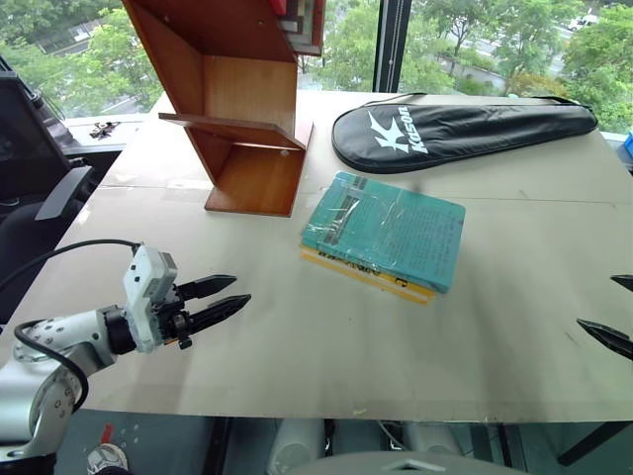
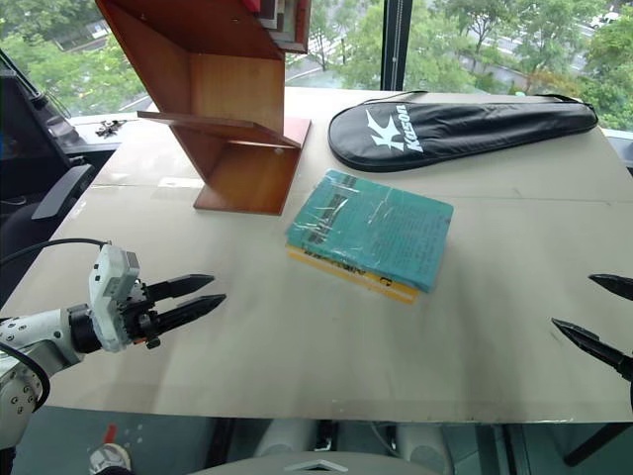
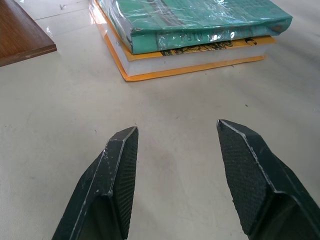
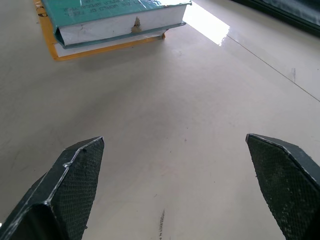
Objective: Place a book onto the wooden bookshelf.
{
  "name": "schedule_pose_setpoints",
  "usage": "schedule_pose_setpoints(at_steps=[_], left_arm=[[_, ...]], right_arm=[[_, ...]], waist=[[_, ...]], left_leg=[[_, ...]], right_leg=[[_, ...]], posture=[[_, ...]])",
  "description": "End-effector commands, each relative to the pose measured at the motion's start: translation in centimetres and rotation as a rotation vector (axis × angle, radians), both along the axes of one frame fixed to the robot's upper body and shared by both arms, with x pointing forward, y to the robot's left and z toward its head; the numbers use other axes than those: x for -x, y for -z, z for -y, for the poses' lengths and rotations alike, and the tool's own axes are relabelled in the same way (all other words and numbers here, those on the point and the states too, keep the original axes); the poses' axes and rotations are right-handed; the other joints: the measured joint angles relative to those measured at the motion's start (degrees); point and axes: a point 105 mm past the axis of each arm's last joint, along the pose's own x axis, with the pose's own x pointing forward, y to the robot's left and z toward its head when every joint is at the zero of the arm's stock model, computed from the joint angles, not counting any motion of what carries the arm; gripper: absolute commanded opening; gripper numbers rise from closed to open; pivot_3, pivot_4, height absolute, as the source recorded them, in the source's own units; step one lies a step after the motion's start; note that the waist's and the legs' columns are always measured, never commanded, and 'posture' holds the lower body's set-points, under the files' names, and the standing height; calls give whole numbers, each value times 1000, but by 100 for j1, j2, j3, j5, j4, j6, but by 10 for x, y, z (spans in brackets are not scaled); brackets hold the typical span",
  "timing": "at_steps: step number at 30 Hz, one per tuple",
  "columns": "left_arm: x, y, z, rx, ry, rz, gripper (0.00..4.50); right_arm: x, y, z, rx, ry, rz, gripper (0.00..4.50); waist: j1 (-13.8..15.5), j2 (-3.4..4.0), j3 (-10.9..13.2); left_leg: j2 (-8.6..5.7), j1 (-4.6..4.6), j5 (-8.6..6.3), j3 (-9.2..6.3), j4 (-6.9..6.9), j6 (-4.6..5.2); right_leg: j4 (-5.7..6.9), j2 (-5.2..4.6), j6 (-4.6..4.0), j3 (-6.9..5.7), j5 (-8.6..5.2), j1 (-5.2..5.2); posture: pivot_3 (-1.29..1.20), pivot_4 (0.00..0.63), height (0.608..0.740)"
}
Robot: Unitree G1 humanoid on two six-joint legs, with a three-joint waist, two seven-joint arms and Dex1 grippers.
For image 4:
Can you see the teal hardcover book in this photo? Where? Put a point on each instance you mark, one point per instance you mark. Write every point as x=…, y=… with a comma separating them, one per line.
x=112, y=22

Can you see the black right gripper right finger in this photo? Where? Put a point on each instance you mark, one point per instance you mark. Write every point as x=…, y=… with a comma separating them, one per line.
x=282, y=180

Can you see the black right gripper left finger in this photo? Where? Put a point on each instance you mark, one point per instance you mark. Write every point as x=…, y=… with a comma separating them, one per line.
x=62, y=190

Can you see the yellow softcover book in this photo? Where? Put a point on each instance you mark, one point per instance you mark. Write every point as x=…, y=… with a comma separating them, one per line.
x=75, y=50

